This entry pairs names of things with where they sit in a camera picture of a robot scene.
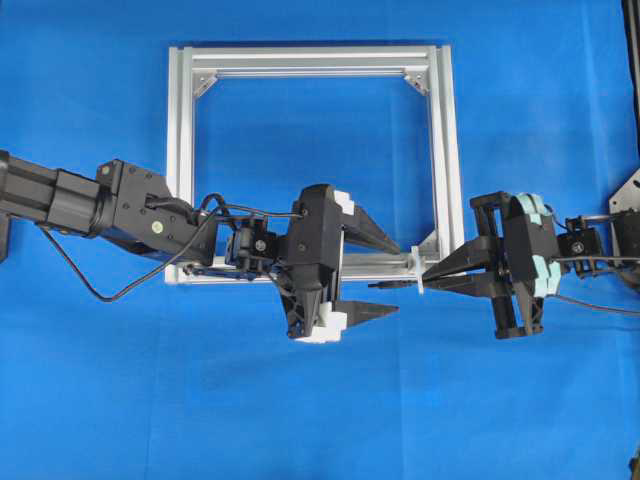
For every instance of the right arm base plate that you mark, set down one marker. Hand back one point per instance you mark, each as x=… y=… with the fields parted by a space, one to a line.
x=626 y=197

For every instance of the silver aluminium extrusion frame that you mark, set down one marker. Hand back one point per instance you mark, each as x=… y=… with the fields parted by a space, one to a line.
x=192 y=71

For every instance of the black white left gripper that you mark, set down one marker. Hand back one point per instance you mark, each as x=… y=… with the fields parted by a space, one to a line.
x=310 y=259

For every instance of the black stand pole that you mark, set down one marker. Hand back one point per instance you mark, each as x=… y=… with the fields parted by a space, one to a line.
x=630 y=9

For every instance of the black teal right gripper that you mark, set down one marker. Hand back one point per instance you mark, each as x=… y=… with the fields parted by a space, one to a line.
x=518 y=242

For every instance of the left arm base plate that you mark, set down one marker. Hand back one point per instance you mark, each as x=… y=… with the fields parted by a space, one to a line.
x=2 y=240

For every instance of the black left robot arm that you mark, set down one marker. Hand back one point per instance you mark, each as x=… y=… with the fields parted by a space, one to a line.
x=133 y=209

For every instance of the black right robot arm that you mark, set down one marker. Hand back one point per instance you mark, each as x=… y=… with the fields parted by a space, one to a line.
x=594 y=245

